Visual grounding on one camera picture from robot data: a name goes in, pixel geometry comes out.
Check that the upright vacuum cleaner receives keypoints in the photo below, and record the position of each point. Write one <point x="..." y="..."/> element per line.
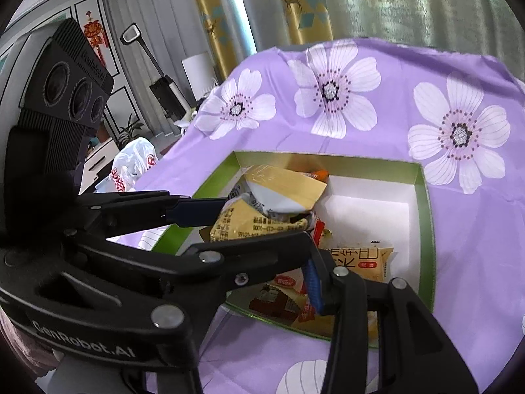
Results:
<point x="164" y="90"/>

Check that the purple floral bed sheet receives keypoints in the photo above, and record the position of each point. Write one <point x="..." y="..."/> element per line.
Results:
<point x="471" y="254"/>

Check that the white plastic bag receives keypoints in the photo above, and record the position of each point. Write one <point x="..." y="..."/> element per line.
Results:
<point x="131" y="160"/>

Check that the grey-green curtain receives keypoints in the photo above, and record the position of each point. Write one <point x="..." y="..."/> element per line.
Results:
<point x="410" y="4"/>

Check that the person's left forearm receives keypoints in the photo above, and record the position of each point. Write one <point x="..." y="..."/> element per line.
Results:
<point x="24" y="344"/>

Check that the orange snack packet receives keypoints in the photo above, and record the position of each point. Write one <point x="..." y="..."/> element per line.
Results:
<point x="318" y="174"/>

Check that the orange-yellow snack packet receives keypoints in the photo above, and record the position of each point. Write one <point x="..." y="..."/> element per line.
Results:
<point x="361" y="260"/>

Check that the gold patterned curtain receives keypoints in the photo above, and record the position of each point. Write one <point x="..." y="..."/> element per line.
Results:
<point x="303" y="0"/>

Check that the red snack packet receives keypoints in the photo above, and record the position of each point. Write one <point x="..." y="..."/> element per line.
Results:
<point x="275" y="299"/>

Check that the grey sheer curtain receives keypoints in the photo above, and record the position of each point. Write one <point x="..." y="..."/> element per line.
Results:
<point x="164" y="16"/>

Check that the potted plant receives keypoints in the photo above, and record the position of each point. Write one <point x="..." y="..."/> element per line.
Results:
<point x="129" y="129"/>

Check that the red knot wall decoration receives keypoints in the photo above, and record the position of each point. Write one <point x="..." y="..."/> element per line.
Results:
<point x="95" y="33"/>

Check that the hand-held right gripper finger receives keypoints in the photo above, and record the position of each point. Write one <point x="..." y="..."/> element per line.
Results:
<point x="316" y="291"/>

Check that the green cardboard box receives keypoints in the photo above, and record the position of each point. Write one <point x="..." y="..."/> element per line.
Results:
<point x="369" y="209"/>

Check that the white standing appliance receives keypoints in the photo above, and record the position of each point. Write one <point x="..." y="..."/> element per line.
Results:
<point x="199" y="74"/>

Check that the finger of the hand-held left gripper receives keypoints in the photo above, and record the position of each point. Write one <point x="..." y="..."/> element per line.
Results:
<point x="262" y="254"/>
<point x="192" y="209"/>

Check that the white low cabinet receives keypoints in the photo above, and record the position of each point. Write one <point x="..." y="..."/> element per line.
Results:
<point x="98" y="160"/>

